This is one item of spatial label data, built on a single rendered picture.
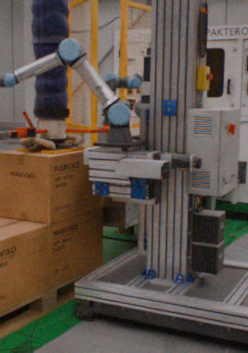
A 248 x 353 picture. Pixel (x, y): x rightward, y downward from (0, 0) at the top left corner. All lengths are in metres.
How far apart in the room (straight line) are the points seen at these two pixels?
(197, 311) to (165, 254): 0.47
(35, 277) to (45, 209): 0.40
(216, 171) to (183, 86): 0.51
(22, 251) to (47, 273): 0.29
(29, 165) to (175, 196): 0.88
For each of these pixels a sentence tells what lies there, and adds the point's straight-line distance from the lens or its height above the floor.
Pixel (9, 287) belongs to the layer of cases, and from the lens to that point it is 3.22.
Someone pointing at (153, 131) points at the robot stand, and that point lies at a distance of 3.31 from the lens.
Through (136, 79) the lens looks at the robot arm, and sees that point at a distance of 3.59.
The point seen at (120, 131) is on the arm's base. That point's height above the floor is 1.10.
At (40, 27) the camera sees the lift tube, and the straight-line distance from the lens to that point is 3.56.
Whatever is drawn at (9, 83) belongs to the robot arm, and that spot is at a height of 1.35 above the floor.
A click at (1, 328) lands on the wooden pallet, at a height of 0.02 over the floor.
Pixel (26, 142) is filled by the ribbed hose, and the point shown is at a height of 1.01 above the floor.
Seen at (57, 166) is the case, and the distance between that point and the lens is 3.39.
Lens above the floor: 1.34
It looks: 10 degrees down
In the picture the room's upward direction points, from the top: 1 degrees clockwise
